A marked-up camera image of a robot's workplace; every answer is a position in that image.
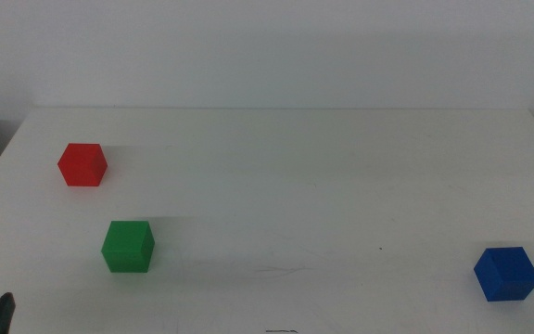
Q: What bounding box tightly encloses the green cube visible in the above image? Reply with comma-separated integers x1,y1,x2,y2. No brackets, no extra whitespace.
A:
100,220,156,274

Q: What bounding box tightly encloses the blue cube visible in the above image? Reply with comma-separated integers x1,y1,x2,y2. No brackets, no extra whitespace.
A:
473,246,534,303

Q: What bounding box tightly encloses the red cube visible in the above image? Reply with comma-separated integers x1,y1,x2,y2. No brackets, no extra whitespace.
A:
57,142,109,187

